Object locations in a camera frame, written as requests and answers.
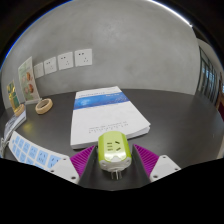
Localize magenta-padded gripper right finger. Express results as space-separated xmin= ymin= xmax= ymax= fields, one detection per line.
xmin=132 ymin=143 xmax=182 ymax=183

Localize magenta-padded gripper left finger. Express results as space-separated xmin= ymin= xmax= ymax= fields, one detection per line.
xmin=49 ymin=144 xmax=99 ymax=185

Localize green and white charger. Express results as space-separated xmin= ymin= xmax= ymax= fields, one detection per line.
xmin=97 ymin=131 xmax=133 ymax=181

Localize white power strip blue sockets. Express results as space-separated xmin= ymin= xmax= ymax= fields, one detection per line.
xmin=8 ymin=130 xmax=70 ymax=171

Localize beige tape roll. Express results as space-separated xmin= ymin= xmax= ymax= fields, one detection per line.
xmin=34 ymin=98 xmax=54 ymax=115

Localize white book with blue band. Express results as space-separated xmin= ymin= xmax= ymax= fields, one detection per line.
xmin=69 ymin=85 xmax=152 ymax=150

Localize grey printed brochure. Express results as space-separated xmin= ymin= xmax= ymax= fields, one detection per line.
xmin=3 ymin=109 xmax=28 ymax=141

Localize small orange sign wooden base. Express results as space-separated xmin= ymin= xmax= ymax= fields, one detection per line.
xmin=6 ymin=79 xmax=26 ymax=117

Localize acrylic stand with green menu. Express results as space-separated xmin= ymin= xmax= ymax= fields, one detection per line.
xmin=17 ymin=55 xmax=42 ymax=105

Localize black-framed glass partition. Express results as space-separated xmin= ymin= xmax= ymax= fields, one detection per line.
xmin=194 ymin=46 xmax=224 ymax=104

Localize ceiling light strip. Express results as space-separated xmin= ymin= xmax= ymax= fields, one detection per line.
xmin=146 ymin=0 xmax=194 ymax=28

